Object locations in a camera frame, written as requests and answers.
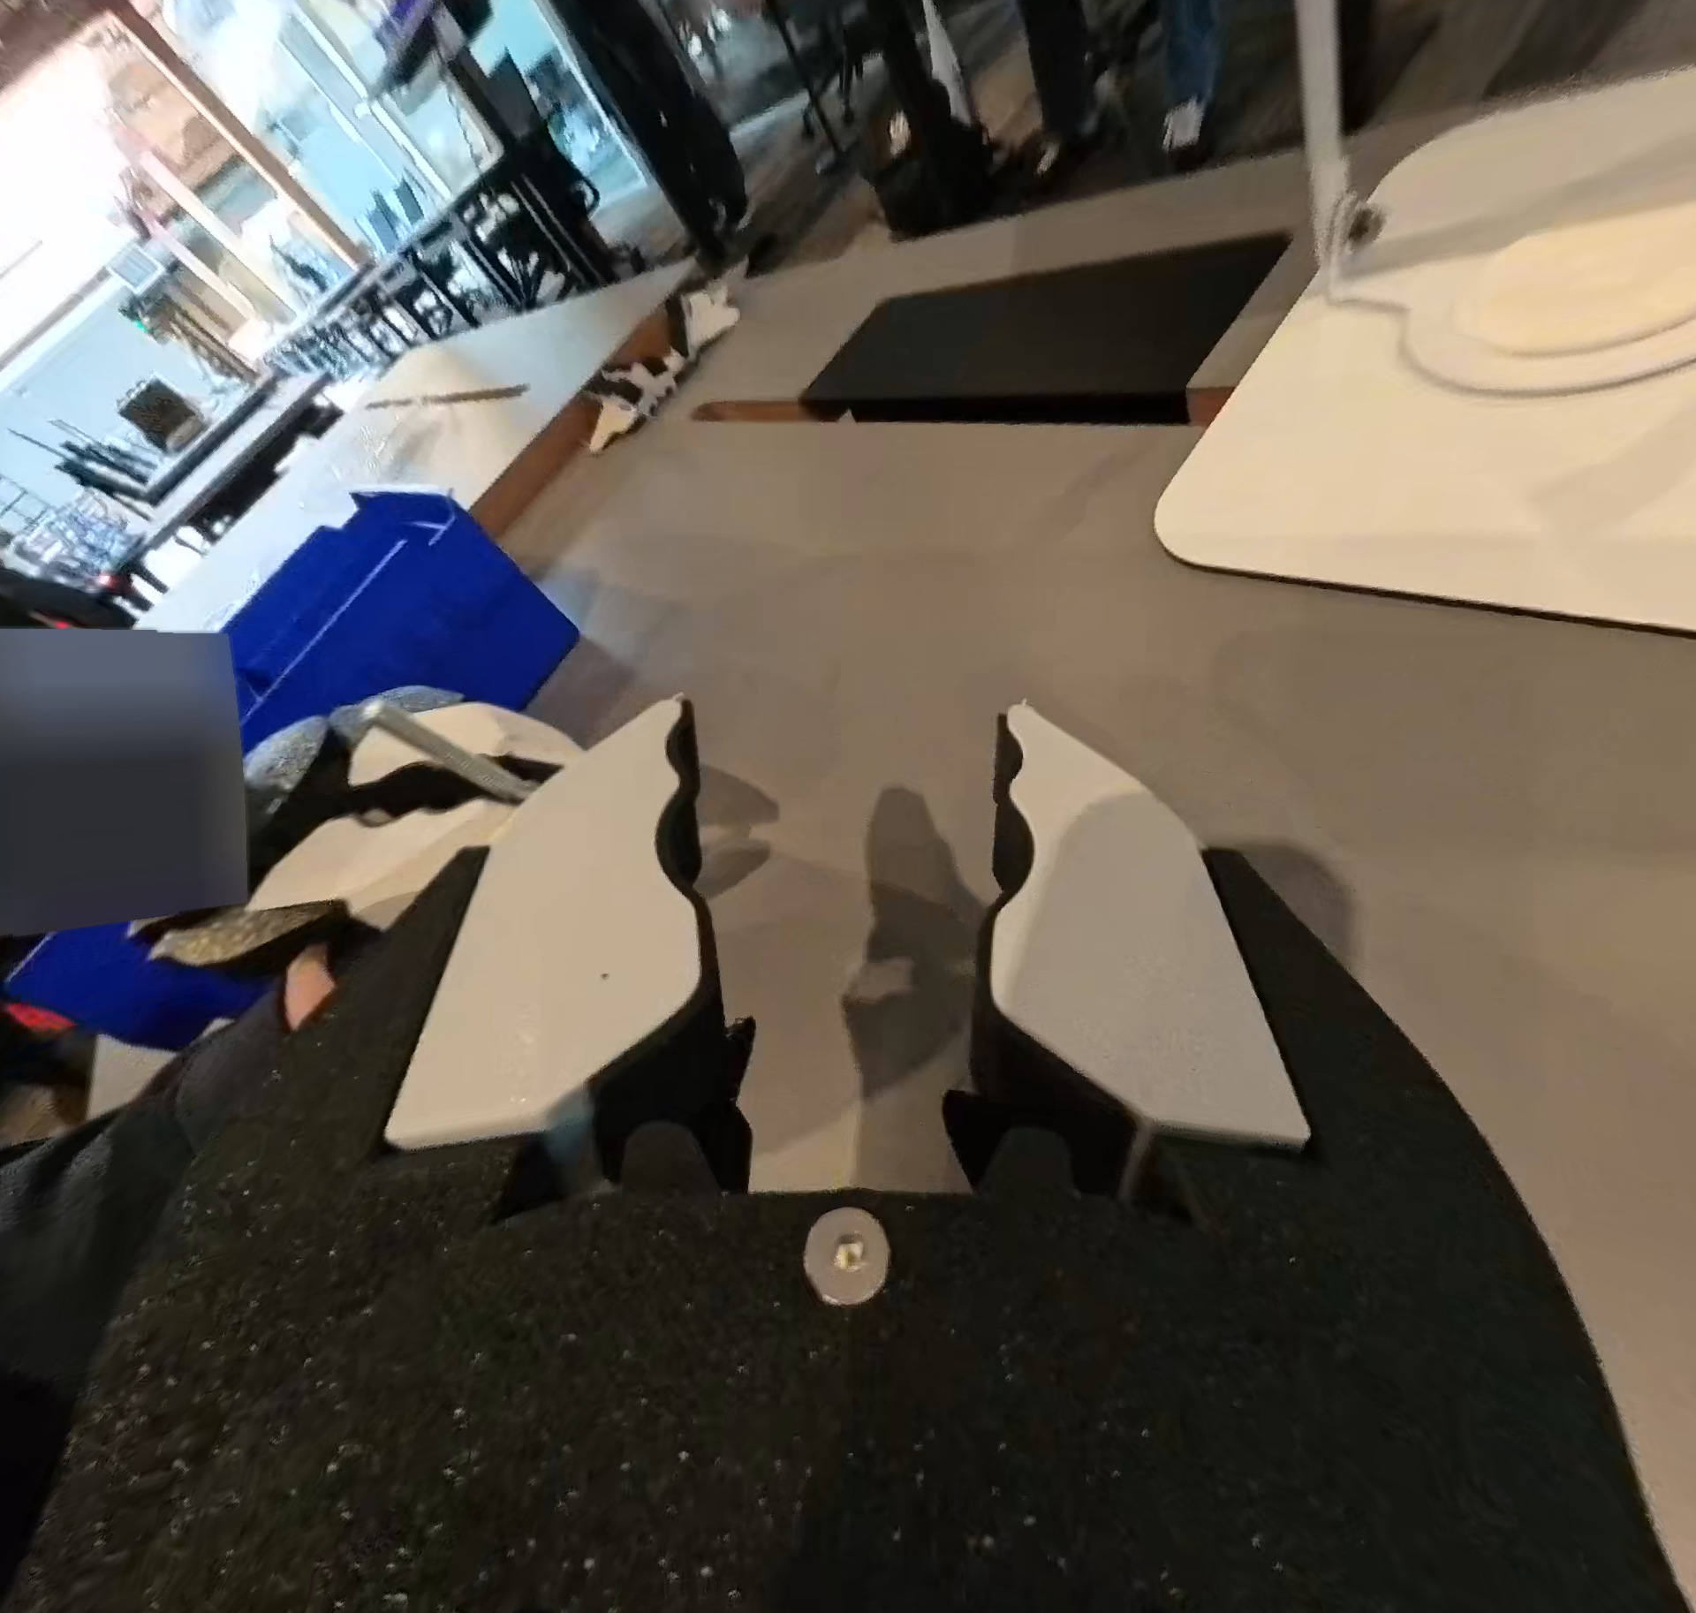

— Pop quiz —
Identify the black bag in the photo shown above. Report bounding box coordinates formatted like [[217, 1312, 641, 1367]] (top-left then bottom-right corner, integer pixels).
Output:
[[868, 76, 1015, 239]]

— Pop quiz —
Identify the blue plastic crate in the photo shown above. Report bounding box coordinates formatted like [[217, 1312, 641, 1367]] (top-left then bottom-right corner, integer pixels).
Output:
[[226, 487, 584, 756]]

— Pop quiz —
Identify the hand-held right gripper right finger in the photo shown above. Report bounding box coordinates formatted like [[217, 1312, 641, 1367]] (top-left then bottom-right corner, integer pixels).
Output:
[[972, 701, 1314, 1197]]

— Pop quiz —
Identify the white desk stand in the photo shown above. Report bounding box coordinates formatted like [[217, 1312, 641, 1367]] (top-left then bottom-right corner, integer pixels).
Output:
[[1153, 0, 1696, 636]]

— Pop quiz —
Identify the long grey table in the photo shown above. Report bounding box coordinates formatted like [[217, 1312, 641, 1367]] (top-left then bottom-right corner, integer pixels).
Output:
[[133, 260, 705, 635]]

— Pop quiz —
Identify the black table frame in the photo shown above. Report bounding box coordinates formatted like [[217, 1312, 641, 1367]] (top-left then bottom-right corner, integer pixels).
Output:
[[377, 0, 758, 316]]

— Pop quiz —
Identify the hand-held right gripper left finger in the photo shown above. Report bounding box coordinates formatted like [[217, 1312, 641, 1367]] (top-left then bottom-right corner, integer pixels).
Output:
[[385, 697, 758, 1191]]

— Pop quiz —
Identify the black cable cover flap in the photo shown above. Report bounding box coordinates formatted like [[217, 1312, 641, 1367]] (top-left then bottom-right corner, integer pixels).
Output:
[[801, 233, 1295, 426]]

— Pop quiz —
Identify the row of black chairs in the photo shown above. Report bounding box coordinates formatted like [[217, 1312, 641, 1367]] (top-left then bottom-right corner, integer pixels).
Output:
[[0, 156, 599, 582]]

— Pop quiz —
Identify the person's left hand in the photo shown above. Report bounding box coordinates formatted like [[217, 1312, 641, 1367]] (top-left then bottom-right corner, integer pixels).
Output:
[[277, 939, 345, 1034]]

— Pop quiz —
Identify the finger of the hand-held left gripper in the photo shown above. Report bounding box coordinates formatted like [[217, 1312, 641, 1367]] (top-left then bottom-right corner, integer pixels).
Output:
[[347, 705, 586, 792], [251, 797, 519, 928]]

